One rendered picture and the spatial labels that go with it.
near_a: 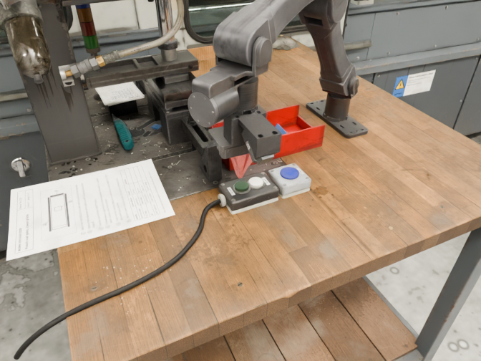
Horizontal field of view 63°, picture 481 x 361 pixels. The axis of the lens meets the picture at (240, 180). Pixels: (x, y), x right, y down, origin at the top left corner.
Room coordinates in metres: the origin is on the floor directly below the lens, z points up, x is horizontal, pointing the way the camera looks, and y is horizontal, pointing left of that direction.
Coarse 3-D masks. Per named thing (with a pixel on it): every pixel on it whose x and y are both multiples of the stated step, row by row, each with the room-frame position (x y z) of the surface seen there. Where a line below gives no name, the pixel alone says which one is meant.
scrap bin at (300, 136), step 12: (288, 108) 0.91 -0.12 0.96; (276, 120) 0.89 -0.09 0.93; (288, 120) 0.91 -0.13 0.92; (300, 120) 0.90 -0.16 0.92; (288, 132) 0.87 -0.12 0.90; (300, 132) 0.79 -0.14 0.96; (312, 132) 0.80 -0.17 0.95; (288, 144) 0.77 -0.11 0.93; (300, 144) 0.79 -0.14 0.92; (312, 144) 0.80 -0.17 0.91; (276, 156) 0.76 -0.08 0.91; (228, 168) 0.71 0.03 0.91
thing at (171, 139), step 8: (152, 104) 0.94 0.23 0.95; (152, 112) 0.95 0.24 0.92; (160, 112) 0.86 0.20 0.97; (160, 120) 0.87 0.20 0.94; (168, 120) 0.82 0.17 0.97; (176, 120) 0.83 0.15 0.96; (168, 128) 0.82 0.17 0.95; (176, 128) 0.83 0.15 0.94; (168, 136) 0.82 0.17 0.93; (176, 136) 0.83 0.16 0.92; (184, 136) 0.83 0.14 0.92
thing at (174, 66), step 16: (160, 0) 0.91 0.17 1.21; (160, 16) 0.91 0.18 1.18; (160, 32) 0.92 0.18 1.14; (160, 48) 0.91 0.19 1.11; (176, 48) 0.92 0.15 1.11; (112, 64) 0.90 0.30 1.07; (128, 64) 0.92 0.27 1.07; (144, 64) 0.92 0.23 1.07; (160, 64) 0.89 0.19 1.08; (176, 64) 0.90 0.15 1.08; (192, 64) 0.91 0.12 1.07; (96, 80) 0.82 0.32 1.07; (112, 80) 0.83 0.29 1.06; (128, 80) 0.85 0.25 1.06; (160, 80) 0.89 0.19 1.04; (176, 80) 0.88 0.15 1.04; (192, 80) 0.89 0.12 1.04; (160, 96) 0.84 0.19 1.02; (176, 96) 0.83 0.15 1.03
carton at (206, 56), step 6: (198, 48) 1.32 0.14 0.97; (204, 48) 1.33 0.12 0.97; (210, 48) 1.34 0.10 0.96; (198, 54) 1.32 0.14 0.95; (204, 54) 1.33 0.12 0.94; (210, 54) 1.34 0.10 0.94; (198, 60) 1.32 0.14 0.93; (204, 60) 1.20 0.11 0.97; (210, 60) 1.21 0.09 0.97; (204, 66) 1.20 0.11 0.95; (210, 66) 1.21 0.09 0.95; (192, 72) 1.19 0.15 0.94; (198, 72) 1.20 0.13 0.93; (204, 72) 1.20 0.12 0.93
